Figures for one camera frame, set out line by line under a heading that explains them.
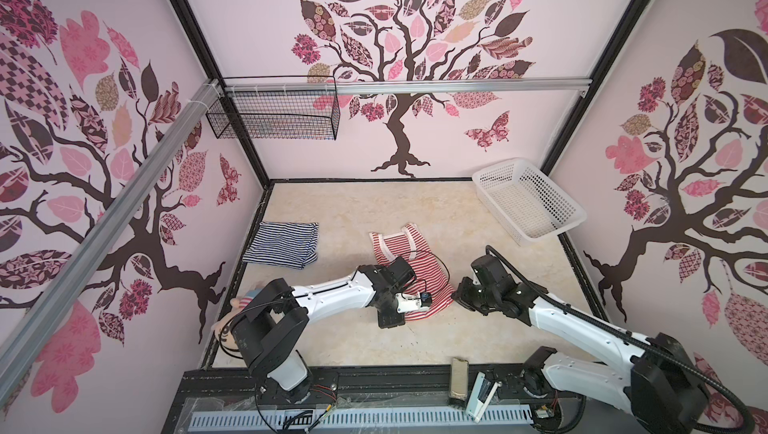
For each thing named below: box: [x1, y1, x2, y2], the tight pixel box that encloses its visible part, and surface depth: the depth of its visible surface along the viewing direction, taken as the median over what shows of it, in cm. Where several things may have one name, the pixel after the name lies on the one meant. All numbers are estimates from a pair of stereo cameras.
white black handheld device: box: [466, 371, 502, 424], surface depth 71 cm
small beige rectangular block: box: [449, 357, 469, 401], surface depth 74 cm
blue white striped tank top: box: [242, 221, 319, 270], surface depth 102 cm
